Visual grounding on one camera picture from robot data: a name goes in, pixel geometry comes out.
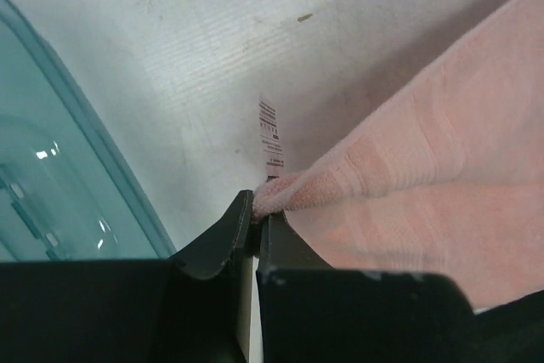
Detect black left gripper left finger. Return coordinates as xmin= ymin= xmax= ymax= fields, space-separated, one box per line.
xmin=1 ymin=190 xmax=253 ymax=362

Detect teal translucent plastic tray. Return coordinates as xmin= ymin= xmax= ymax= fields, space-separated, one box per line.
xmin=1 ymin=0 xmax=175 ymax=262

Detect pink terry towel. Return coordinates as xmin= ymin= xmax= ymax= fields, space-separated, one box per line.
xmin=253 ymin=0 xmax=543 ymax=309

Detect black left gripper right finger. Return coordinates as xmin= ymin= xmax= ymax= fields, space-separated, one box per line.
xmin=257 ymin=214 xmax=543 ymax=362

